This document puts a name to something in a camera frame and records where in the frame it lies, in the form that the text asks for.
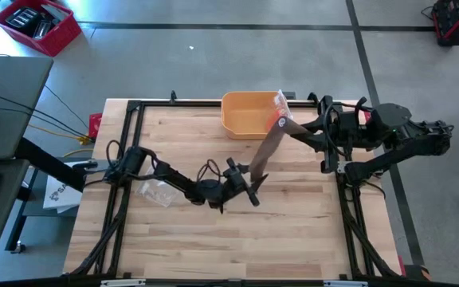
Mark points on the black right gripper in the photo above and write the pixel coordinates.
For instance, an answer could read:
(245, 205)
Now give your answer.
(339, 129)

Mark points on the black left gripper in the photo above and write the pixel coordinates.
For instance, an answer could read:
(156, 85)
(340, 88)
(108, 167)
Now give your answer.
(235, 181)

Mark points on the orange elastic bandage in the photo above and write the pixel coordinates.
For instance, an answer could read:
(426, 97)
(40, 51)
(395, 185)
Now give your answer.
(275, 117)

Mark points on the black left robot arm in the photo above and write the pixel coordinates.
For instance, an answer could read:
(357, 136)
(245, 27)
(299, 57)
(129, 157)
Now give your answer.
(173, 181)

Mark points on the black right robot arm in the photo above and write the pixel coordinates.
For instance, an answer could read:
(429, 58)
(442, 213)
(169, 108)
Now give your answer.
(397, 135)

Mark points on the small black clamp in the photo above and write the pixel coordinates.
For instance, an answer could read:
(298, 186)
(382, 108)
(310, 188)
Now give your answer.
(173, 96)
(313, 97)

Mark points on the red clamp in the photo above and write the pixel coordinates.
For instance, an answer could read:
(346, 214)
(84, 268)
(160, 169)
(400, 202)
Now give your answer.
(367, 115)
(410, 271)
(95, 125)

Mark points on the yellow plastic basket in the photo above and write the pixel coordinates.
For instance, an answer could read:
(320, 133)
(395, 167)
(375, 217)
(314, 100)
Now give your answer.
(245, 115)

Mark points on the red and black equipment case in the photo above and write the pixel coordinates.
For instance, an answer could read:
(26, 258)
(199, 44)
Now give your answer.
(452, 20)

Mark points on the white paper with logo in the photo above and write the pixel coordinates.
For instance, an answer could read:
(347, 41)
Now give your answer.
(60, 195)

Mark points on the black angled support beam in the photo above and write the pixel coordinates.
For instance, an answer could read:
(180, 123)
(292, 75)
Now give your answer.
(50, 163)

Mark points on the red plastic bin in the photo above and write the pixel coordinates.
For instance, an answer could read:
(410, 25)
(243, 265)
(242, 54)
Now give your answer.
(60, 36)

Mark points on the grey desk top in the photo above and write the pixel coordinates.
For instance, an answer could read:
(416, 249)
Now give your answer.
(10, 103)
(10, 179)

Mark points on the dark glossy object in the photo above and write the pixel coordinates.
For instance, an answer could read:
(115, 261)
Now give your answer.
(43, 28)

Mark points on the black device with white stripes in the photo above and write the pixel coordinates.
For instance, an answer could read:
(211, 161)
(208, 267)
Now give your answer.
(22, 18)

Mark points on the black metal table frame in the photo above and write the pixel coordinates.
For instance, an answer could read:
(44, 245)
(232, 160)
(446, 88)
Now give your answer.
(173, 104)

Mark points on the silver metal bracket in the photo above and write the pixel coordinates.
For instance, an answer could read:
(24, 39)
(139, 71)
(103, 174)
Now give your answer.
(346, 284)
(124, 283)

